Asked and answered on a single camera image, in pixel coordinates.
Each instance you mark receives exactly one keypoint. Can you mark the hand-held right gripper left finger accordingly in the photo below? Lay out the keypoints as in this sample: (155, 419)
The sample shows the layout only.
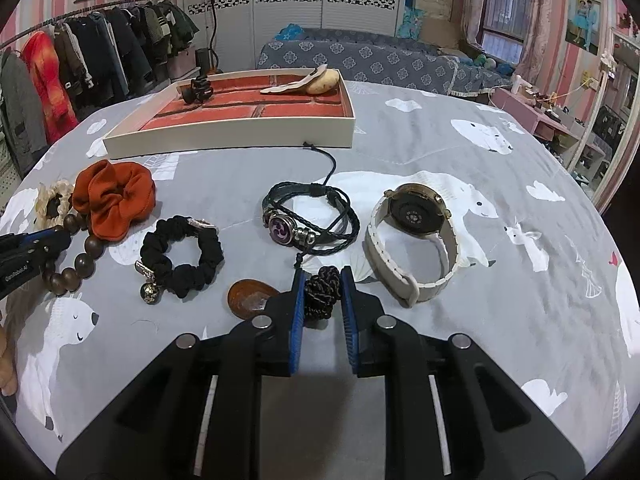
(297, 320)

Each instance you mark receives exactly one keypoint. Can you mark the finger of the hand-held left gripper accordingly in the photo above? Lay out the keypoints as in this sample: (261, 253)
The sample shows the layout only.
(50, 241)

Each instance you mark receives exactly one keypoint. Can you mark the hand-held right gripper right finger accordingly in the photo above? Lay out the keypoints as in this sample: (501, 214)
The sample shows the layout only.
(350, 320)

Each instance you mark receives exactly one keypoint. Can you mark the cream scrunchie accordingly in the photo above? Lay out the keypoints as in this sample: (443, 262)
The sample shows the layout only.
(50, 200)

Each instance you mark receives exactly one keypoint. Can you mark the brown oval hair clip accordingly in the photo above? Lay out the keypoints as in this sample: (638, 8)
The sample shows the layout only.
(250, 297)

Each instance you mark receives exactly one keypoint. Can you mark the orange scrunchie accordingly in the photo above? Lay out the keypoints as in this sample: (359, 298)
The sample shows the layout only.
(115, 200)

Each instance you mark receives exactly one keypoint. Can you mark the black scrunchie with charm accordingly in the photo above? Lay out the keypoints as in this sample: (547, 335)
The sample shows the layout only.
(210, 255)

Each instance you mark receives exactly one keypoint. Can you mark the white tray with red lining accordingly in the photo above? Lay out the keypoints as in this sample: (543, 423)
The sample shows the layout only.
(240, 132)

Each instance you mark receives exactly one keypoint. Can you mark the person's left hand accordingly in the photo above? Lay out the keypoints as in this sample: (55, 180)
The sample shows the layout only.
(6, 365)

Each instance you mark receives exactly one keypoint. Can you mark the row of hanging clothes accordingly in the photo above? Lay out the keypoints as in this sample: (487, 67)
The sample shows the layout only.
(100, 50)

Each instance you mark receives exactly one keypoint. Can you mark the black claw hair clip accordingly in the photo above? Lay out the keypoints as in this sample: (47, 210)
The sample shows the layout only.
(197, 90)

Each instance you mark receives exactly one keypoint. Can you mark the pink storage box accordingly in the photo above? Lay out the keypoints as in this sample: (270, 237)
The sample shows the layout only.
(181, 65)

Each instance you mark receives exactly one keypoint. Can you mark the beige round case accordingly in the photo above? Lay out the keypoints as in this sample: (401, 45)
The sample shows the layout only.
(325, 84)

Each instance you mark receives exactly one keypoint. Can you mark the bed with blue floral cover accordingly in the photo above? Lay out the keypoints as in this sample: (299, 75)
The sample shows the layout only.
(390, 60)

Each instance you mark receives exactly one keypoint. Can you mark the garment steamer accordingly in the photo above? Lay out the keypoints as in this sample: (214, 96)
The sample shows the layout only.
(212, 20)

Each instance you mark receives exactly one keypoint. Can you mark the pink dresser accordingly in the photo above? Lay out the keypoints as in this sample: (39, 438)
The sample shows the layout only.
(545, 125)

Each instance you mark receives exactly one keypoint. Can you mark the white wardrobe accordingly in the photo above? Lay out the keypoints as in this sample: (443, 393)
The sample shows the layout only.
(300, 20)

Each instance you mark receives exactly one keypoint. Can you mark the white framed mirror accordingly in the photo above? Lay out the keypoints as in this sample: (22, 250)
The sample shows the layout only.
(620, 125)

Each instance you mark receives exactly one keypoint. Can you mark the pink curtain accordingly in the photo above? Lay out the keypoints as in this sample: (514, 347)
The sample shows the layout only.
(537, 15)
(472, 0)

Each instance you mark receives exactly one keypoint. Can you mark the window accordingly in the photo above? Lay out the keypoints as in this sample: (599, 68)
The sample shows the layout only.
(505, 10)

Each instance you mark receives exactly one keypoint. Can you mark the metal clothes rail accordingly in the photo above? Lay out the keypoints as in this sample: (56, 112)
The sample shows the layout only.
(75, 10)

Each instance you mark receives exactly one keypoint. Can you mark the wall poster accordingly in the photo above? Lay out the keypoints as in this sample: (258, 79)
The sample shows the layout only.
(582, 20)

